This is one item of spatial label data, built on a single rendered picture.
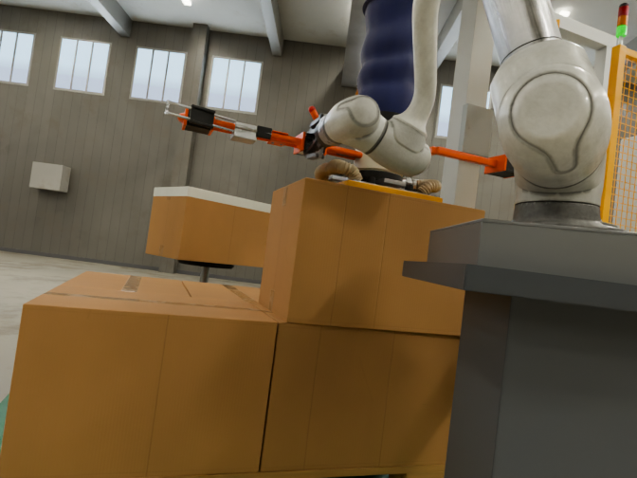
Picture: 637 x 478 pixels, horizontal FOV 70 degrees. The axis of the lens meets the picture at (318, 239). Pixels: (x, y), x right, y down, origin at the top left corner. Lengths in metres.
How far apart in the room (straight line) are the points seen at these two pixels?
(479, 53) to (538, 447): 2.62
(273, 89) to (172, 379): 9.36
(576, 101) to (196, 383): 1.01
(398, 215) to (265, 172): 8.58
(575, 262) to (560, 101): 0.27
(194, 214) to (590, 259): 2.08
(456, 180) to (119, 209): 8.57
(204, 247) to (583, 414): 2.09
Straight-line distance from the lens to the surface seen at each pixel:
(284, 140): 1.42
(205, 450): 1.31
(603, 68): 5.41
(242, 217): 2.75
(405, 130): 1.17
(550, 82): 0.76
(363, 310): 1.32
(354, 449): 1.43
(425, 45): 1.20
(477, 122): 3.01
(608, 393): 0.96
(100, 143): 10.98
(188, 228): 2.56
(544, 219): 0.94
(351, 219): 1.28
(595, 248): 0.88
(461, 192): 2.93
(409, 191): 1.46
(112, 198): 10.66
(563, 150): 0.76
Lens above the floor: 0.73
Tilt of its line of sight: 2 degrees up
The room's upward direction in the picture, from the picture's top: 7 degrees clockwise
